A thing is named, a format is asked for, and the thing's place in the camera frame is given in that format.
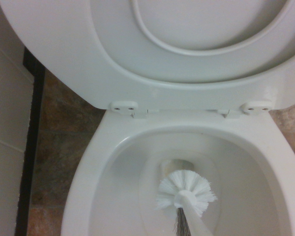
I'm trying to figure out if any white toilet brush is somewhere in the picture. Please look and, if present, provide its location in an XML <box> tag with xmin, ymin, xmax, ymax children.
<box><xmin>156</xmin><ymin>169</ymin><xmax>217</xmax><ymax>236</ymax></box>

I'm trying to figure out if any white toilet bowl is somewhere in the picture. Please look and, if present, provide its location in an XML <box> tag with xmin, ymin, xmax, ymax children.
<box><xmin>61</xmin><ymin>108</ymin><xmax>295</xmax><ymax>236</ymax></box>

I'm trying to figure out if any white toilet lid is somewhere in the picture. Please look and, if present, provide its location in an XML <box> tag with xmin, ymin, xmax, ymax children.
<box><xmin>88</xmin><ymin>0</ymin><xmax>295</xmax><ymax>59</ymax></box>

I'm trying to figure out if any black baseboard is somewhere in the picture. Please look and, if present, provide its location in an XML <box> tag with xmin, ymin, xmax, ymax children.
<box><xmin>15</xmin><ymin>47</ymin><xmax>46</xmax><ymax>236</ymax></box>

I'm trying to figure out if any white toilet seat ring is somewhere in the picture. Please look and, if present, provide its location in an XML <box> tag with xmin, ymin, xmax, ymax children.
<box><xmin>0</xmin><ymin>0</ymin><xmax>295</xmax><ymax>116</ymax></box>

